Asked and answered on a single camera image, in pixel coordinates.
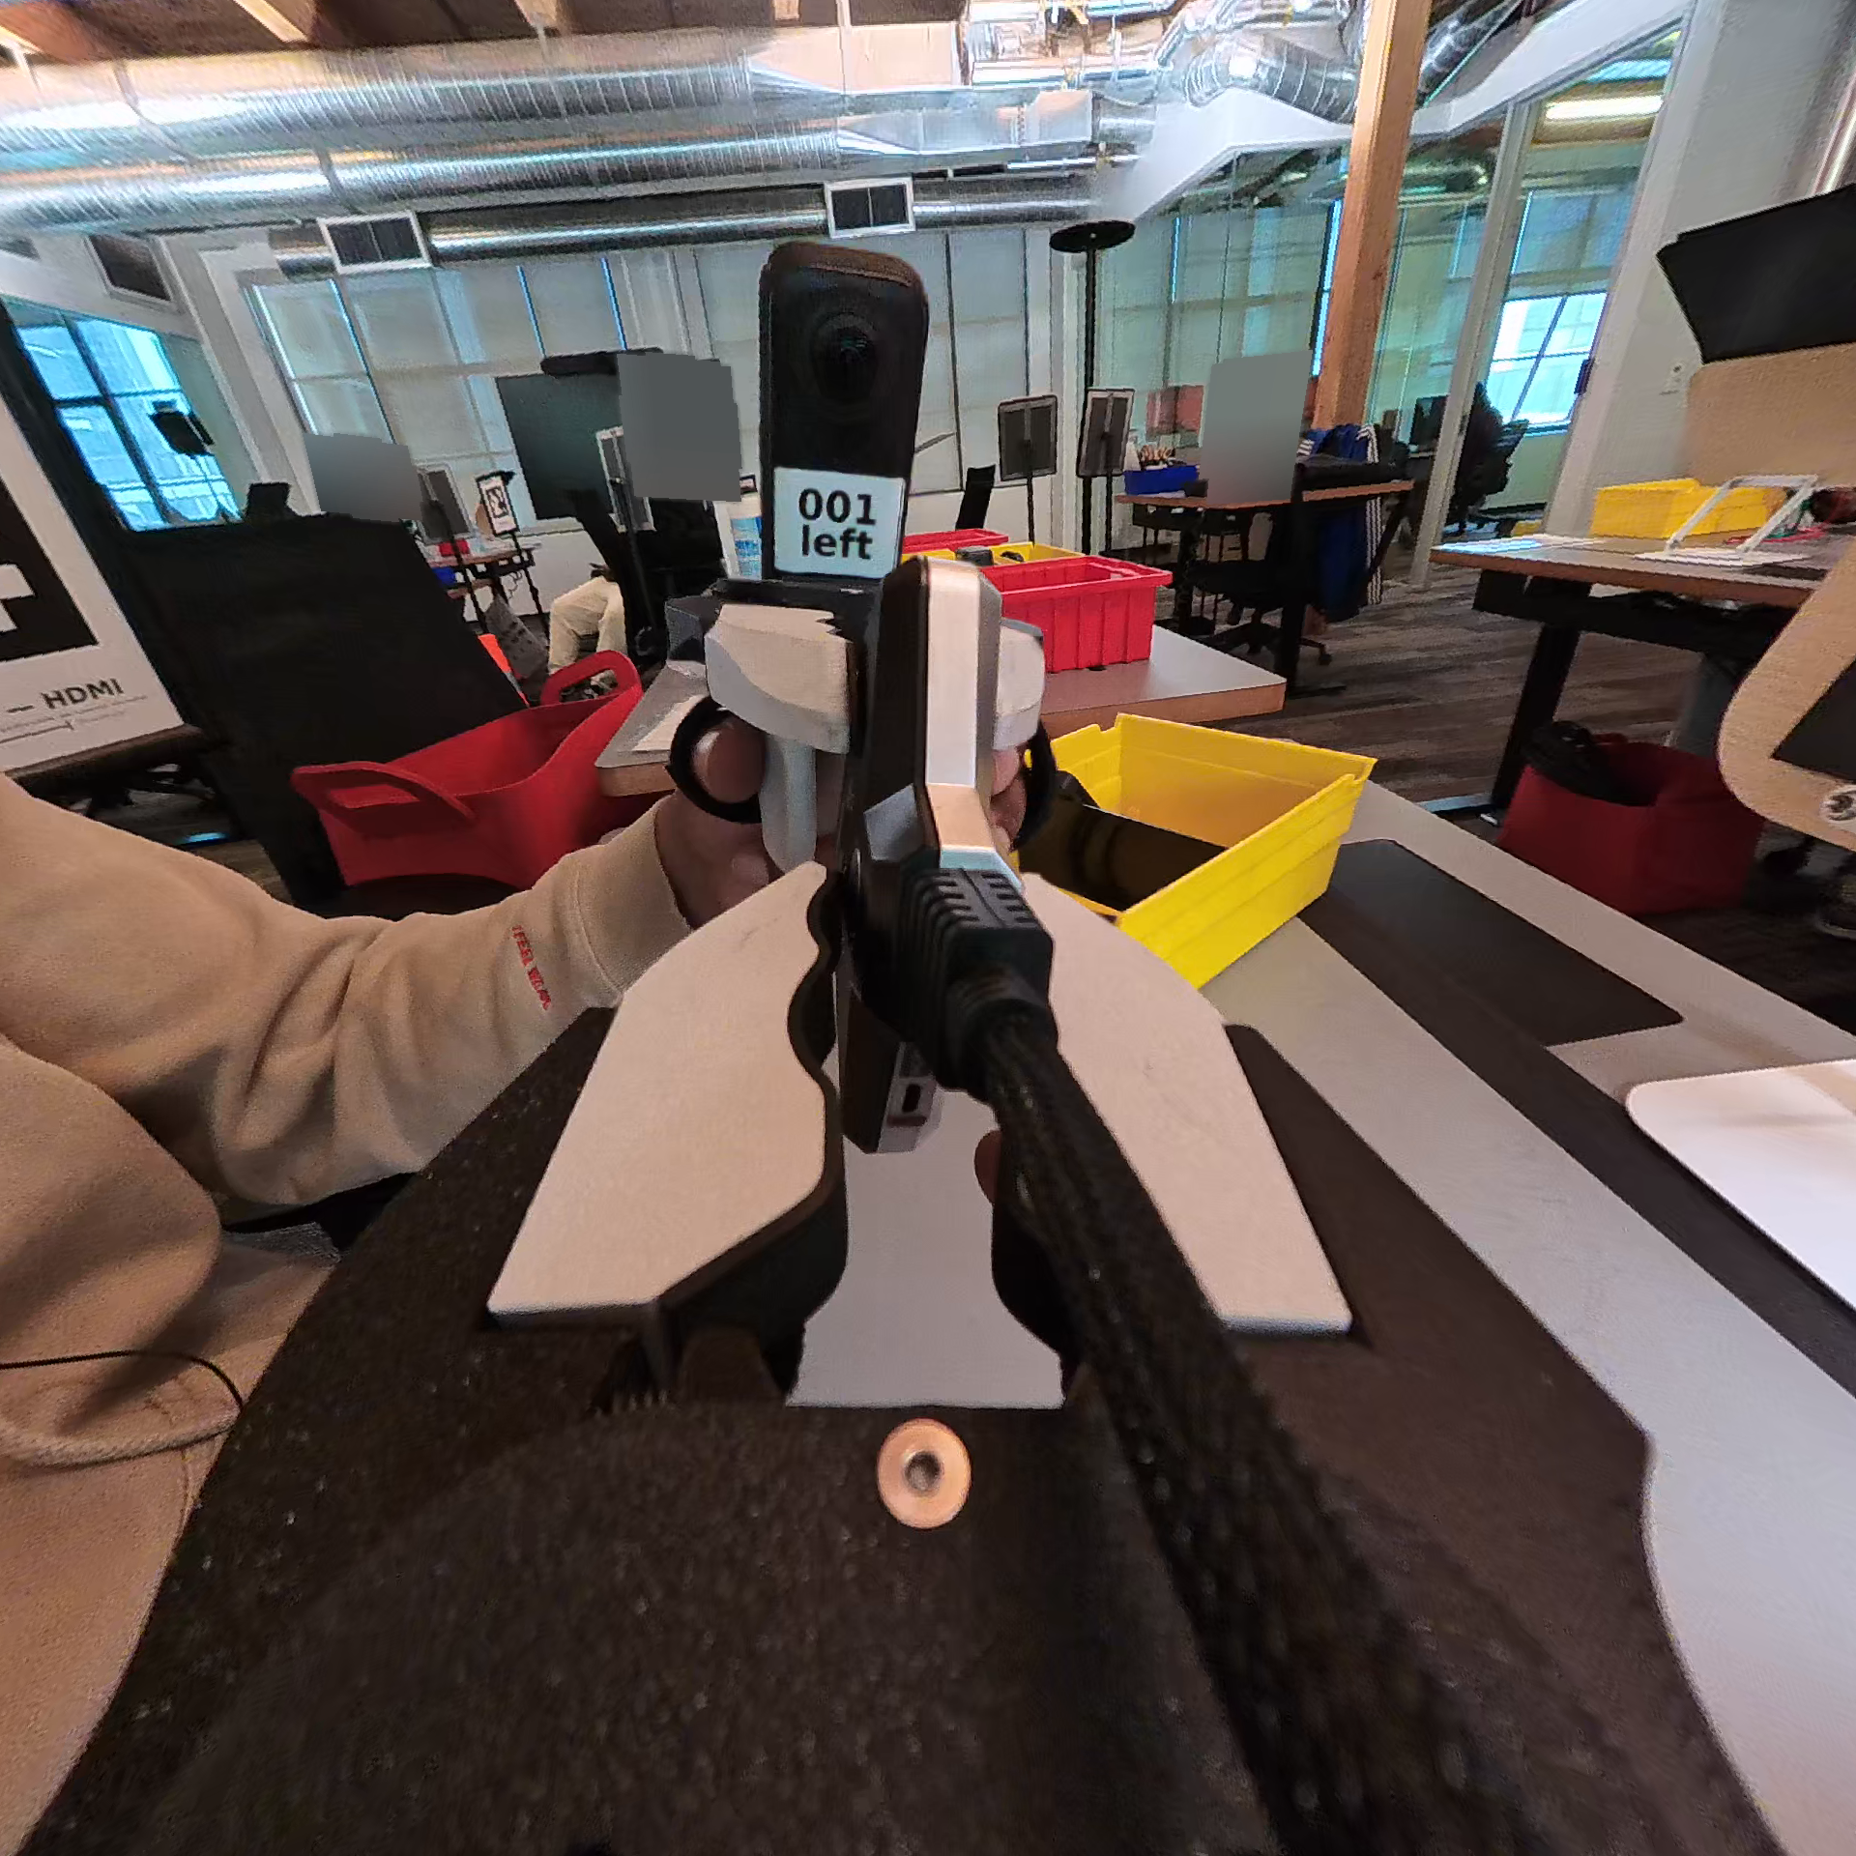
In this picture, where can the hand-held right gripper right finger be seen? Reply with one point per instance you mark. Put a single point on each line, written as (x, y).
(1202, 1132)

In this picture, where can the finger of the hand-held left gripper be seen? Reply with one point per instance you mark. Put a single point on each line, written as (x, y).
(782, 674)
(1019, 690)

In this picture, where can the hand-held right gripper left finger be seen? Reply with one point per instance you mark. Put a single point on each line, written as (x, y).
(680, 1132)

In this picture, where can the black HDMI switch box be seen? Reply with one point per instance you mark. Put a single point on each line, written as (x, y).
(957, 697)

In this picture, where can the yellow plastic bin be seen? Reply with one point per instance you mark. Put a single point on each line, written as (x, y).
(1023, 553)
(1276, 856)
(1631, 511)

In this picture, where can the person's left forearm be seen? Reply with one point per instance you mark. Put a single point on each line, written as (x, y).
(363, 985)

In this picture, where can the person's left hand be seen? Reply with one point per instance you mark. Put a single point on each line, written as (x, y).
(718, 856)

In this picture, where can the red plastic bin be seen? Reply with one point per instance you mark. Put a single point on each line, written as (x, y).
(936, 541)
(1087, 616)

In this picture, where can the wooden edged table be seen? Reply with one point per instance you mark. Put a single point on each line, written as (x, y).
(1160, 682)

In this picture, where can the black bin divider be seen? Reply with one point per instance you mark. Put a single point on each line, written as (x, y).
(1117, 856)

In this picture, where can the black panel on stand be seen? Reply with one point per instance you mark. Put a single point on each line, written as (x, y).
(1105, 431)
(1028, 435)

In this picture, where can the black floor lamp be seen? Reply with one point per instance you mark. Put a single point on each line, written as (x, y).
(1090, 363)

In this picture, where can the large dark display screen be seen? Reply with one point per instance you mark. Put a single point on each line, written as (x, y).
(551, 435)

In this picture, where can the red plastic tub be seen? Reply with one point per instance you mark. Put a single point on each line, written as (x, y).
(478, 798)

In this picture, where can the black easel board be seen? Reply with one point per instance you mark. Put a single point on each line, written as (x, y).
(291, 653)

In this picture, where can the red fabric crate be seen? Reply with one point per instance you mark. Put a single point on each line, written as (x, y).
(1638, 841)

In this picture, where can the white board stand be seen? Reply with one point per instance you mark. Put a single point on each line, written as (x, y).
(1739, 515)
(1768, 1144)

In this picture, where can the wooden office desk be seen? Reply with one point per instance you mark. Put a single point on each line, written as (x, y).
(1596, 568)

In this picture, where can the person's beige hoodie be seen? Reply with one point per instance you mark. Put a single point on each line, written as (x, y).
(87, 1450)

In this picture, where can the white marker sign board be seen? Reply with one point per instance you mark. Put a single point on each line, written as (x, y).
(73, 697)

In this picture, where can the silver air duct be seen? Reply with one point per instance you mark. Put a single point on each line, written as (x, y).
(435, 131)

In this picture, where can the wooden support post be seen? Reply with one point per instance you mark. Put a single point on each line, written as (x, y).
(1371, 216)

